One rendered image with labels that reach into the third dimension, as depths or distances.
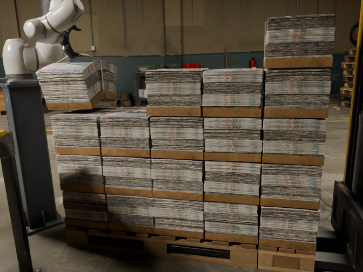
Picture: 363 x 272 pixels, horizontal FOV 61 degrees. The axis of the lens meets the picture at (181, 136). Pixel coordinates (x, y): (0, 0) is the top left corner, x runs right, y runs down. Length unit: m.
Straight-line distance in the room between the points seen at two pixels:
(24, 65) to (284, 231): 1.81
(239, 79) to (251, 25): 7.26
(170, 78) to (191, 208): 0.71
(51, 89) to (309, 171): 1.43
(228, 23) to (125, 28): 2.67
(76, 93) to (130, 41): 6.63
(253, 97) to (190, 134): 0.36
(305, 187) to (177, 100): 0.76
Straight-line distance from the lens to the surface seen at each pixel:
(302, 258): 1.84
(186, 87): 1.56
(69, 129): 1.85
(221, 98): 1.53
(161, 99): 1.59
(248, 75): 1.52
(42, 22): 1.66
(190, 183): 1.67
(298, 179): 1.64
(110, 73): 2.01
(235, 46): 8.60
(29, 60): 2.22
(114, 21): 8.45
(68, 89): 1.82
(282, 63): 1.52
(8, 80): 2.24
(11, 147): 1.70
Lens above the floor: 1.11
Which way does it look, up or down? 14 degrees down
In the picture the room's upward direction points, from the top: 2 degrees counter-clockwise
